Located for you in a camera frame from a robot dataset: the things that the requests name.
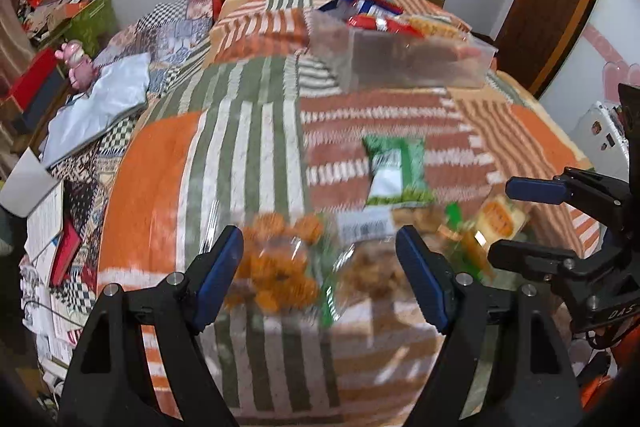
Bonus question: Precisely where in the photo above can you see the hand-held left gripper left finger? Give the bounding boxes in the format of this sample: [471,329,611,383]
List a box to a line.
[57,225,245,427]

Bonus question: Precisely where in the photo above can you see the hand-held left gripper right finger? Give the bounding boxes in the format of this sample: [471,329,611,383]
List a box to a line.
[395,225,586,427]

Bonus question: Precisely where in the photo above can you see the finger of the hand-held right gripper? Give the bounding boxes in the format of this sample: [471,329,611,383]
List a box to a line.
[487,239,597,284]
[505,167,629,234]

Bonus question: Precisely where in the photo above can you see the clear packet brown snacks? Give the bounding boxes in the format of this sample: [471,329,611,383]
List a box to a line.
[330,212,411,303]

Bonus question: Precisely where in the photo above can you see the clear packet orange puffs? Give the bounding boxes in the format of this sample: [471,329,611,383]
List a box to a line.
[225,212,336,313]

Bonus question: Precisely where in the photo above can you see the clear plastic container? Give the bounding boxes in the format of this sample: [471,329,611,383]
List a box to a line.
[305,4,498,90]

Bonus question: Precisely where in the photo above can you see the red orange cracker packet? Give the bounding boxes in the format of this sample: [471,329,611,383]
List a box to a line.
[407,14,471,40]

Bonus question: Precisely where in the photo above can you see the red white snack packet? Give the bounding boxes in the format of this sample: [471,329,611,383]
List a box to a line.
[347,13,416,34]

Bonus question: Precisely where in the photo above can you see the orange yellow bread packet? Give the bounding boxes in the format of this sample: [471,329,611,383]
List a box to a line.
[475,197,531,240]

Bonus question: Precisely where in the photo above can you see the green translucent packet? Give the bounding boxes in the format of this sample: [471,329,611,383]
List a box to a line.
[440,202,493,283]

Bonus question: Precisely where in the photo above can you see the white mini fridge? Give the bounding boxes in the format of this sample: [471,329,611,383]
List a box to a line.
[570,102,631,188]

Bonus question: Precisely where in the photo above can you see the green white snack packet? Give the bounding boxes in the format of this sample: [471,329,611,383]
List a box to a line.
[362,135,430,208]

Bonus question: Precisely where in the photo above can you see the striped patchwork blanket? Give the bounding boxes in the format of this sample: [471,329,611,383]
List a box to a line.
[97,0,601,427]

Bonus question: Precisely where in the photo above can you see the white wardrobe door pink hearts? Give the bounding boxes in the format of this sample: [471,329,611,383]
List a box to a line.
[537,0,640,142]

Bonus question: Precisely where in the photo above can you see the open white book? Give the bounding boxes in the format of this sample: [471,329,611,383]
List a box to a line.
[25,192,66,278]

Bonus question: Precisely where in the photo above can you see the white plastic bag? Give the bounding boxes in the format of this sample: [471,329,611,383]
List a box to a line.
[42,53,152,168]

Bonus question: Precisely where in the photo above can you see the checkered patchwork quilt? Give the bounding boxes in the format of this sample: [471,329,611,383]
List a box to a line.
[20,0,216,358]

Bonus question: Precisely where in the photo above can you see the pink plush toy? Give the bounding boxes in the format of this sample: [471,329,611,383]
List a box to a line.
[55,39,98,90]

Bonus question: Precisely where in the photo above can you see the red box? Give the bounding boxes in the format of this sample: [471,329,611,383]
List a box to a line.
[7,48,68,132]

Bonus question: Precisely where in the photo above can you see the green storage box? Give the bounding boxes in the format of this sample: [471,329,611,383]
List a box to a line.
[37,0,118,58]

